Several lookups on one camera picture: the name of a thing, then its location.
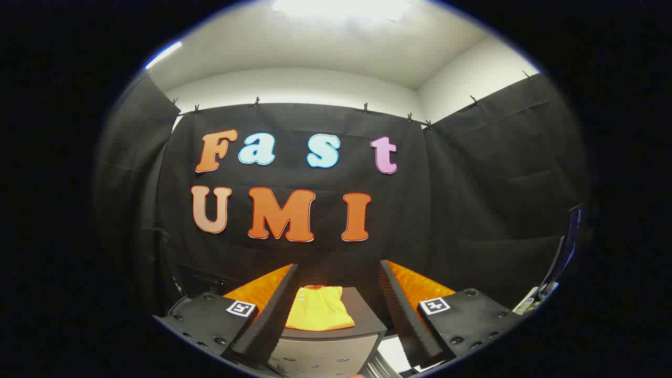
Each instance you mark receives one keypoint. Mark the yellow polo shirt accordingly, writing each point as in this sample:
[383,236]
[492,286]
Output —
[320,310]

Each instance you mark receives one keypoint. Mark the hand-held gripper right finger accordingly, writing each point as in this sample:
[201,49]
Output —
[404,315]

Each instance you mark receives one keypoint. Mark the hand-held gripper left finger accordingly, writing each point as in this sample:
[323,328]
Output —
[273,320]

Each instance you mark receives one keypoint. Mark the small white object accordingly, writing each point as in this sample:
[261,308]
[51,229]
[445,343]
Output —
[535,300]

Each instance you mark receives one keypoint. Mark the dark transparent washing machine lid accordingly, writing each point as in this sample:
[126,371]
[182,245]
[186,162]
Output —
[207,281]

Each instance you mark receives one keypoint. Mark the white board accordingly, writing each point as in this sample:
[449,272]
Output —
[395,354]

